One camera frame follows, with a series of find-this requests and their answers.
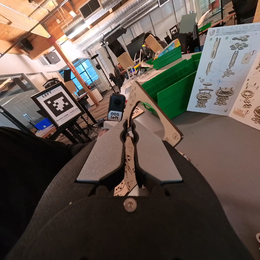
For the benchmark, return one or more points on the wooden support post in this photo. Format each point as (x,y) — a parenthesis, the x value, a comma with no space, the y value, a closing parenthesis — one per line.
(73,71)

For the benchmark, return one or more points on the large green plastic bin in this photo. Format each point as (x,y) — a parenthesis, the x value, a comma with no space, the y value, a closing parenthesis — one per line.
(176,95)

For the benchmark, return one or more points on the folded picture instruction leaflet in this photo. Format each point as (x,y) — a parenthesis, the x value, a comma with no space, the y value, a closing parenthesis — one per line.
(223,71)

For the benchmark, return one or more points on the round black ceiling speaker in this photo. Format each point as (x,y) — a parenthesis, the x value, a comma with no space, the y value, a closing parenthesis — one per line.
(26,44)

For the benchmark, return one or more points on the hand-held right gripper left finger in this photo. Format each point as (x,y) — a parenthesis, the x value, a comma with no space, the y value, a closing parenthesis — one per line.
(101,158)

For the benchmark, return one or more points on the black square speaker box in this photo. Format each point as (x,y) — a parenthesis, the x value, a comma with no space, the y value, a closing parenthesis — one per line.
(52,58)

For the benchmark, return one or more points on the silver air duct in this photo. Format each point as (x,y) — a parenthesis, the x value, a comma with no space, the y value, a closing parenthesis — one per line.
(113,18)

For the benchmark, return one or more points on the colourful printed box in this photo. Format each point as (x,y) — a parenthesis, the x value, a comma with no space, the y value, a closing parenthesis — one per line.
(170,45)

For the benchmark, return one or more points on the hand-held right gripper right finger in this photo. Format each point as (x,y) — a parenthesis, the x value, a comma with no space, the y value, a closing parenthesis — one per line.
(156,160)

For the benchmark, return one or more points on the ceiling vent grille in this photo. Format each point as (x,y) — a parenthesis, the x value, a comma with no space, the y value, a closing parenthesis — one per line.
(90,8)

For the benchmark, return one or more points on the black monitor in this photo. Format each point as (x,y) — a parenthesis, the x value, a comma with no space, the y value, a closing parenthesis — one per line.
(135,46)
(189,41)

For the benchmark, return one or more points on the wooden strip with holes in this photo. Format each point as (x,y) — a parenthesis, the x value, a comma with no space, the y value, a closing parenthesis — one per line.
(137,112)

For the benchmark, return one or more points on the small green plastic bin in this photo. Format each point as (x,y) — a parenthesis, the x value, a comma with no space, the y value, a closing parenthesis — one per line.
(168,56)

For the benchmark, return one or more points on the white paper sheets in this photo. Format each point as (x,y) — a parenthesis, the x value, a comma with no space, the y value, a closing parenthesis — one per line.
(150,74)

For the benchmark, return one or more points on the black photo flag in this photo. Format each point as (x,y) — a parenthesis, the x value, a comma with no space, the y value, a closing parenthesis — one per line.
(67,75)

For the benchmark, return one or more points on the wooden model parts sheet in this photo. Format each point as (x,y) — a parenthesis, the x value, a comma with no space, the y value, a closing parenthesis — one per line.
(162,119)

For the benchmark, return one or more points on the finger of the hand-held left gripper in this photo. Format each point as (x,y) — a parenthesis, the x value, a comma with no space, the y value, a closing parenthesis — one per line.
(109,125)

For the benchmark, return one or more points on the blue plastic crate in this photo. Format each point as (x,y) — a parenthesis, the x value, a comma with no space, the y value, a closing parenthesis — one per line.
(43,124)

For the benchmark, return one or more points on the small framed marker tag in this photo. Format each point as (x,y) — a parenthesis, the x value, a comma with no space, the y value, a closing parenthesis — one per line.
(174,30)

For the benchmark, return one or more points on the person's left forearm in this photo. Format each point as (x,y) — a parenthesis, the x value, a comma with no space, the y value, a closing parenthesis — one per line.
(79,148)

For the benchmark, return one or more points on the small white frame machine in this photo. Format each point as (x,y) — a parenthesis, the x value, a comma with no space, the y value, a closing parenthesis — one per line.
(132,72)

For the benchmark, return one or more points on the black softbox light stand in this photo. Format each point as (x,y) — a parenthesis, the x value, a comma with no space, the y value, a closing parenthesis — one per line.
(116,45)

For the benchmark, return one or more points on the framed black-white marker sign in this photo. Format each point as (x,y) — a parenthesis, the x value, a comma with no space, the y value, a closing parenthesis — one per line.
(57,104)

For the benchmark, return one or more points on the black tripod light stand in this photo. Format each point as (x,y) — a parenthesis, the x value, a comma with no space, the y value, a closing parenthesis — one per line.
(98,66)

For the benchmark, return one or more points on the black sign stand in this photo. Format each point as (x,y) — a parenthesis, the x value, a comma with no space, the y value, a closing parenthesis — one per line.
(77,132)

